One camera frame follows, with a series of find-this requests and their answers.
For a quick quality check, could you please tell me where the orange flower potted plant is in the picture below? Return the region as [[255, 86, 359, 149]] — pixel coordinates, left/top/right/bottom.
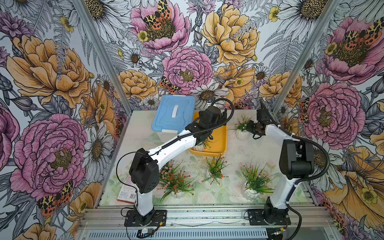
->
[[240, 164, 274, 200], [201, 155, 229, 186]]

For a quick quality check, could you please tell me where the pink red potted gypsophila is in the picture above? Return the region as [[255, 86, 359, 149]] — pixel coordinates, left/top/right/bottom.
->
[[159, 161, 195, 203]]

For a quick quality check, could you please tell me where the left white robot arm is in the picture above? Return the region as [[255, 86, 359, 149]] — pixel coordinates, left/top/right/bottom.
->
[[122, 98, 235, 218]]

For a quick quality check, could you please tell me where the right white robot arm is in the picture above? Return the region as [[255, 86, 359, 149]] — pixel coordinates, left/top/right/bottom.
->
[[247, 102, 331, 225]]

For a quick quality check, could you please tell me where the blue lid storage box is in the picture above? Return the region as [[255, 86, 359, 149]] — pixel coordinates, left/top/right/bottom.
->
[[151, 95, 196, 134]]

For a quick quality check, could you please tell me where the yellow plastic tray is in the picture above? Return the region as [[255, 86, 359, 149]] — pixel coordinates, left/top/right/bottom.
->
[[189, 126, 228, 157]]

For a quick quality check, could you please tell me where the pink white paper card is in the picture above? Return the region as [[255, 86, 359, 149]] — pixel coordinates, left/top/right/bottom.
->
[[117, 177, 137, 205]]

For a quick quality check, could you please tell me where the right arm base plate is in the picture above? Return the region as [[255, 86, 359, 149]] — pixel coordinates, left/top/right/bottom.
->
[[246, 209, 291, 226]]

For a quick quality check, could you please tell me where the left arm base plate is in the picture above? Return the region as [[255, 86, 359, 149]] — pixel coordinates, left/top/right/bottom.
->
[[124, 209, 168, 227]]

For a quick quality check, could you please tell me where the right aluminium corner post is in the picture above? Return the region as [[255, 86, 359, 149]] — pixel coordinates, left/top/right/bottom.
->
[[272, 0, 340, 114]]

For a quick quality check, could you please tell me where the aluminium corner post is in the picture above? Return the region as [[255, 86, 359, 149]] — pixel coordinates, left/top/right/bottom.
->
[[272, 0, 340, 114], [70, 0, 133, 116]]

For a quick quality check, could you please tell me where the left aluminium corner post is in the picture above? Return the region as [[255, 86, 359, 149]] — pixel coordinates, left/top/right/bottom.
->
[[70, 0, 133, 116]]

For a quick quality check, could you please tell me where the aluminium rail frame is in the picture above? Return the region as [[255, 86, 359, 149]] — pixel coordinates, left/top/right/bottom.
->
[[76, 204, 343, 240]]

